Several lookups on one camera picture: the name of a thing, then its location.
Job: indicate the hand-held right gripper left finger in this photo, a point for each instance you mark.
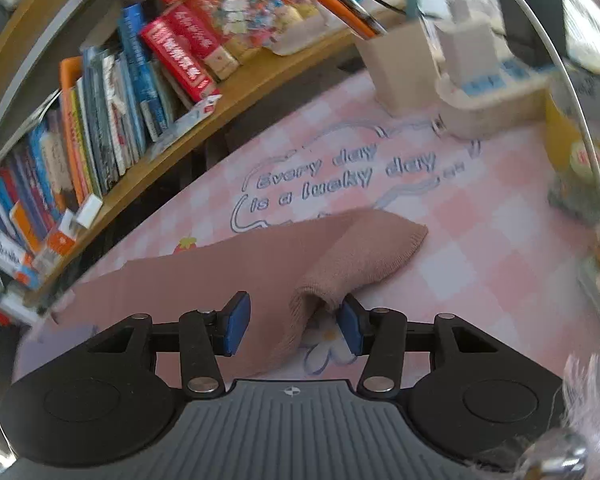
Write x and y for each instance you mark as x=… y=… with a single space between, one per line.
x=237 y=322

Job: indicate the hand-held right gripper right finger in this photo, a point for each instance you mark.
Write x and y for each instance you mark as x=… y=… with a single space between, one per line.
x=350 y=325

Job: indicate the pink checked table mat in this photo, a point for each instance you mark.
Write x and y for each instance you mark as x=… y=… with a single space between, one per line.
x=480 y=235

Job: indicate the small white adapter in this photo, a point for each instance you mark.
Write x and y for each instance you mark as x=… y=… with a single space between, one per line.
x=89 y=210

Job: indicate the white and wood bookshelf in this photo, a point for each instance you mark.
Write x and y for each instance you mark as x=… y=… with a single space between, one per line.
x=260 y=90

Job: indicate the flat white and orange box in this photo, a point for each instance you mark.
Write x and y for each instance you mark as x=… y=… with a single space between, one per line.
x=10 y=255

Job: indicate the row of colourful books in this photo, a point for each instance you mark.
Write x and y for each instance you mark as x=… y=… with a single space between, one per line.
x=105 y=110

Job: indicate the white power strip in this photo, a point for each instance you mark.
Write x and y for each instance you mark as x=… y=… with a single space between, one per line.
x=480 y=100

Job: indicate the wooden pen holder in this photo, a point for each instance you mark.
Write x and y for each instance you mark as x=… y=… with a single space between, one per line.
x=400 y=65

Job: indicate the red dictionary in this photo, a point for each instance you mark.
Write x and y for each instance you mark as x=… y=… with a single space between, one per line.
x=177 y=55

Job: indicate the yellow jar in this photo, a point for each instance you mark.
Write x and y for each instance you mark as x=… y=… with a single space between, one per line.
x=565 y=135

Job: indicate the white charger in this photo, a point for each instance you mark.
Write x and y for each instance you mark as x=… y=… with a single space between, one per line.
x=467 y=42

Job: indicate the colourful trinket tray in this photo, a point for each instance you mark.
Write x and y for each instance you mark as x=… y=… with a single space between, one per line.
x=260 y=10

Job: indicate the black charger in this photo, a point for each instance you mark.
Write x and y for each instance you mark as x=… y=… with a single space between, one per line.
x=530 y=10

